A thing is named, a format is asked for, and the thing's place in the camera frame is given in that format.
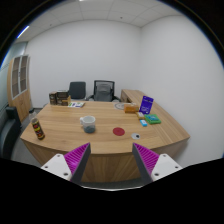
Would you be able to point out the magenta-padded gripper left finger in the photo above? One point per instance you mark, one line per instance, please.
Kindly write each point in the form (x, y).
(76, 158)

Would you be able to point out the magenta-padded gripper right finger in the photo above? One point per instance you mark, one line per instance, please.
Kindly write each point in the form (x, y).
(146, 158)

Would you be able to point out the clear drink bottle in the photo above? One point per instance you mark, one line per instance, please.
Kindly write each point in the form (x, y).
(38, 130)

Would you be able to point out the small blue box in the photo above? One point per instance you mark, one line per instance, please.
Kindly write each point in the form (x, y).
(143, 123)

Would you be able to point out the white mug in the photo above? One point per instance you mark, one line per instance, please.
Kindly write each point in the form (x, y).
(89, 125)

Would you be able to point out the flat round red coaster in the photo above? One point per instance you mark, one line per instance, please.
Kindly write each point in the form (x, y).
(118, 131)

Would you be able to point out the green flat box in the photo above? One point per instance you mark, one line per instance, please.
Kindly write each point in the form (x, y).
(152, 119)

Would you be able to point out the small yellow box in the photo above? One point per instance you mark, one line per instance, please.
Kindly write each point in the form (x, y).
(140, 115)

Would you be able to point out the orange-brown box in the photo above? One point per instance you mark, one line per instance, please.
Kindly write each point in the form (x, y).
(131, 108)

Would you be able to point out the purple standing card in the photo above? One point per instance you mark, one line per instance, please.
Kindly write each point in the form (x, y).
(146, 105)

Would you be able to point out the white printed leaflet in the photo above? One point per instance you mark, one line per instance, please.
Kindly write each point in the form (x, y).
(76, 104)

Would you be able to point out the kraft cardboard box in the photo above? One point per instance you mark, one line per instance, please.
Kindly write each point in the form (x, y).
(65, 101)

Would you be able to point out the small upright brown box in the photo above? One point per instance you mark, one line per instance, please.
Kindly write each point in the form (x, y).
(52, 98)

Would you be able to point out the wooden side desk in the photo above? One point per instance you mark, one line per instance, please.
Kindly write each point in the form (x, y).
(133, 95)

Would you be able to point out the dark brown box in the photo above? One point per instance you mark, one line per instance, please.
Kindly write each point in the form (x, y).
(62, 94)

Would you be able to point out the black office chair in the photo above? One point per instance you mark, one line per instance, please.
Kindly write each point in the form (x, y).
(77, 90)

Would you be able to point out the grey mesh office chair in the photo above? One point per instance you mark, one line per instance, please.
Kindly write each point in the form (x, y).
(103, 91)

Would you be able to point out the black leather sofa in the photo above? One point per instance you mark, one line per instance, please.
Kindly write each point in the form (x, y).
(8, 133)

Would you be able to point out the wooden glass-door cabinet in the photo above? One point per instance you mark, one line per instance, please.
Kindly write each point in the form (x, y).
(21, 100)

